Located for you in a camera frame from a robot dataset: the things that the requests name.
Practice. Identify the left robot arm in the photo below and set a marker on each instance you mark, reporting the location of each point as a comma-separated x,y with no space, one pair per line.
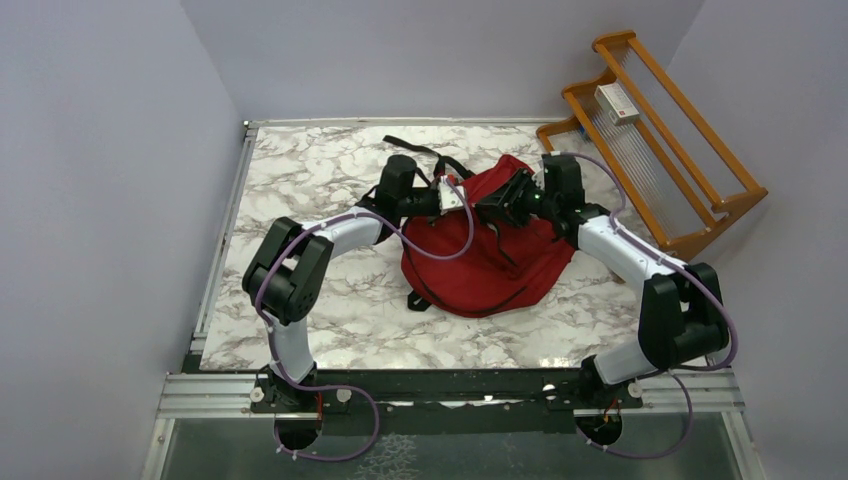
285,276

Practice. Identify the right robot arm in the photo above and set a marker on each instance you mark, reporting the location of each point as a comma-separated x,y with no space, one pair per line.
681,314

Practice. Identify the red backpack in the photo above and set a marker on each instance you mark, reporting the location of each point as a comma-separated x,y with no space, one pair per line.
485,268

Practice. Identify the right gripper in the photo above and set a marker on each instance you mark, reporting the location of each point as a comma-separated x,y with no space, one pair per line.
505,199

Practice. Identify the wooden rack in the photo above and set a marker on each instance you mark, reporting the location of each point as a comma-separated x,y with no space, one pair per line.
683,180

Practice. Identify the white red small box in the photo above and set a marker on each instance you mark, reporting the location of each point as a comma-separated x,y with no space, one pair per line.
616,104

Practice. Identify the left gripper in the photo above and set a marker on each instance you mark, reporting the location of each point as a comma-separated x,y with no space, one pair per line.
440,186

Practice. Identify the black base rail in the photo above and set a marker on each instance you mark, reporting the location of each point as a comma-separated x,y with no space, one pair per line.
341,402

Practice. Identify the aluminium table frame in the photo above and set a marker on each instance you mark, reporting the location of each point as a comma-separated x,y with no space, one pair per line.
205,430

